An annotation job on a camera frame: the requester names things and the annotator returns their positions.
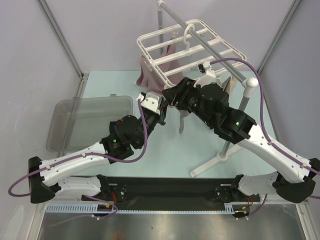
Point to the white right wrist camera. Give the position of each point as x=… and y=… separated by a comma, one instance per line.
x=207, y=77

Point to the white clip drying hanger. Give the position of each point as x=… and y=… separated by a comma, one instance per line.
x=172, y=50

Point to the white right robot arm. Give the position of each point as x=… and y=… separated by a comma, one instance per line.
x=293, y=176

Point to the navy santa sock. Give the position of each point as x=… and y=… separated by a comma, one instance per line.
x=115, y=127

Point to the grey plastic bin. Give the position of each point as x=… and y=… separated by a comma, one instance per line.
x=80, y=122

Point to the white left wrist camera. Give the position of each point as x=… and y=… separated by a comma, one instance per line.
x=150, y=101

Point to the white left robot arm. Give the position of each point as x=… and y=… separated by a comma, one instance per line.
x=48, y=178

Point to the beige sock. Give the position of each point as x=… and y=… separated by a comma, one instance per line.
x=229, y=84

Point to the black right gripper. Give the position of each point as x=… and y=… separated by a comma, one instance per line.
x=177, y=95

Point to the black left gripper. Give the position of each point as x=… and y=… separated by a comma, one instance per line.
x=161, y=118

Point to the grey metal clothes stand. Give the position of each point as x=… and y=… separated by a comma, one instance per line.
x=235, y=126

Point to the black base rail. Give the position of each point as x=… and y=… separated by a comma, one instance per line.
x=171, y=194

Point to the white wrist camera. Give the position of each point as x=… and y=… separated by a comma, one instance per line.
x=207, y=77
x=150, y=101

